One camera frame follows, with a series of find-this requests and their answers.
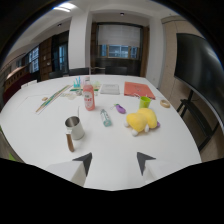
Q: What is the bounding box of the yellow plush toy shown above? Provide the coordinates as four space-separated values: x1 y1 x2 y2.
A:
124 107 161 137

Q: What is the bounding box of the purple eggplant toy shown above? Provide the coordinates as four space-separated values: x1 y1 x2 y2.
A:
113 103 127 115

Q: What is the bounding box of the metal cup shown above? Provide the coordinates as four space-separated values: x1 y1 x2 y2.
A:
64 115 86 141

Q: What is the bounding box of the small teal bottle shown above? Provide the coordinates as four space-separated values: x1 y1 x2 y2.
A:
99 108 113 128

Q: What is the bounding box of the roll of tape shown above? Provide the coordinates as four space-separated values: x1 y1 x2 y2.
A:
159 99 172 109

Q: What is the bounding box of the green plastic cup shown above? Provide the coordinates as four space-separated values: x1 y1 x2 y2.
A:
138 95 152 110

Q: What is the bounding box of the black screen stand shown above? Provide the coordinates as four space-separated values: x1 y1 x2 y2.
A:
176 89 221 153

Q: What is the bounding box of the clear plastic packet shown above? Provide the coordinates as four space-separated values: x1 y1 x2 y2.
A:
60 91 78 101

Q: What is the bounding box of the pink drink bottle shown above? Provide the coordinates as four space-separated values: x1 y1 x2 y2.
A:
82 76 96 112

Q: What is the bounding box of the teal small rack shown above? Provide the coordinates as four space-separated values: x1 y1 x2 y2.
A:
72 76 83 89

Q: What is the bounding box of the white plastic tray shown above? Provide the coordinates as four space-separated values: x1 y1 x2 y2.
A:
99 83 121 96

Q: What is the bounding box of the black chair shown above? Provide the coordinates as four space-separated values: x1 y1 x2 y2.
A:
68 66 91 77
104 65 129 76

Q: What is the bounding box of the large black display screen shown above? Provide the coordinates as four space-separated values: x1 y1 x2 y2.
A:
173 32 224 126

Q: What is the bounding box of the window blind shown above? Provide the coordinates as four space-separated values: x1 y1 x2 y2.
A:
97 24 142 48

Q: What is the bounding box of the brown handled tool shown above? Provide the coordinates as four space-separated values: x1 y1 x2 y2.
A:
65 130 76 154

